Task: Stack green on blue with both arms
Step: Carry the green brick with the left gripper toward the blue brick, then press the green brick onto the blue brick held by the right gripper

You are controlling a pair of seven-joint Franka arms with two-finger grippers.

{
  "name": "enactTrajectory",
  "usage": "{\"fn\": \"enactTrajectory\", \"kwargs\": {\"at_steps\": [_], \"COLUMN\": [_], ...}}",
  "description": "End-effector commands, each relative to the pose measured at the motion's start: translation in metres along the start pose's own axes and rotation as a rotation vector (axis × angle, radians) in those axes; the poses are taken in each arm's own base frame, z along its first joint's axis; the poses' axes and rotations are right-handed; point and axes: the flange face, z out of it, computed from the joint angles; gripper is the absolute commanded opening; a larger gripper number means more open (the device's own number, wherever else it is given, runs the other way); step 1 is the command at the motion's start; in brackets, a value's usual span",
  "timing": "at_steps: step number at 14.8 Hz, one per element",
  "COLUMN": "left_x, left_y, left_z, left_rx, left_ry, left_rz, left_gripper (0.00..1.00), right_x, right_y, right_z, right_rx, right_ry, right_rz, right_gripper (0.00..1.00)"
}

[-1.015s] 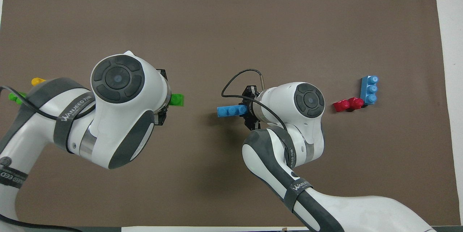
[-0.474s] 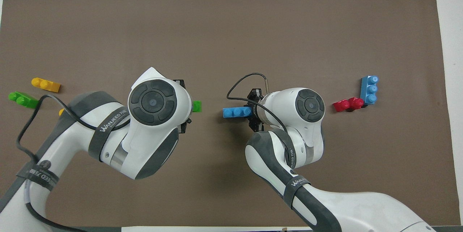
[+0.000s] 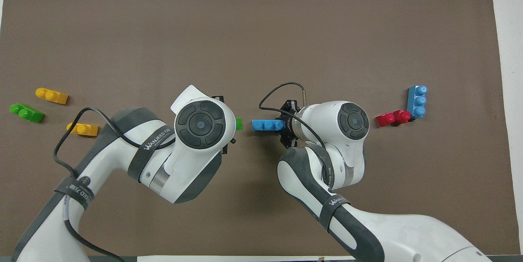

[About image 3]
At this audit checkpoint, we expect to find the yellow two-stud brick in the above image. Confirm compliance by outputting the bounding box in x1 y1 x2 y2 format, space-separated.
67 123 99 137
36 87 69 105

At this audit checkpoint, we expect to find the blue three-stud brick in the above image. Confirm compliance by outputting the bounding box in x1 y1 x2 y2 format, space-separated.
252 119 286 132
407 85 428 120

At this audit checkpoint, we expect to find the brown table mat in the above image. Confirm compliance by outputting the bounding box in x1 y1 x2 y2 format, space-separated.
0 0 521 256

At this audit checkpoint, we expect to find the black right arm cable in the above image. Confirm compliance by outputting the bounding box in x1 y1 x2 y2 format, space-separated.
259 82 327 148

